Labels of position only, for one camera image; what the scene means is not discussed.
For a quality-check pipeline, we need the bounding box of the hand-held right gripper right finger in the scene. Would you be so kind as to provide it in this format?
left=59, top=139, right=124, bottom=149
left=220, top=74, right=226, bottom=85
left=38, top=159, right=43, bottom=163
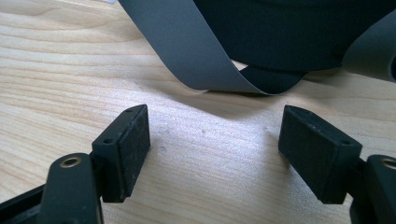
left=277, top=105, right=363, bottom=205

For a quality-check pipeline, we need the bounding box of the grey and black cloth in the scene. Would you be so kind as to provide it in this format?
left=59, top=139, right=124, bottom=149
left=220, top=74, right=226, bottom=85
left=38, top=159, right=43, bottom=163
left=117, top=0, right=396, bottom=96

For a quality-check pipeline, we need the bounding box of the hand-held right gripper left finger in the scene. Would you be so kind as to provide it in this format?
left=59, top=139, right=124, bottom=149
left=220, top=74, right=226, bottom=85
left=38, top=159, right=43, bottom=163
left=92, top=104, right=151, bottom=203

